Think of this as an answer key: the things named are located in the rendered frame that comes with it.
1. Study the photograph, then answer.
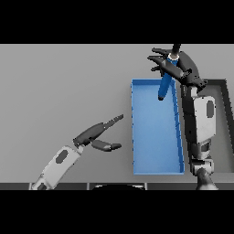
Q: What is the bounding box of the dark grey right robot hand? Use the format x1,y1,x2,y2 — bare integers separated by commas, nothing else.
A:
147,47,208,93

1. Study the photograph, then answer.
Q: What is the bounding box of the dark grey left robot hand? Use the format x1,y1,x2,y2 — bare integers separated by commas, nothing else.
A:
72,113,124,153

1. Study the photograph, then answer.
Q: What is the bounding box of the blue pipe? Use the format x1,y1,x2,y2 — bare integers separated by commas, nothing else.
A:
157,43,182,101

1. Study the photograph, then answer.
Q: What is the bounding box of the dark grey bin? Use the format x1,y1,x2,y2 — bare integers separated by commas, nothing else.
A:
179,79,234,176

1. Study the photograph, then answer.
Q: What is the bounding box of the blue bin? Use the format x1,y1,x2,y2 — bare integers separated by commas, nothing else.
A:
130,78,186,176

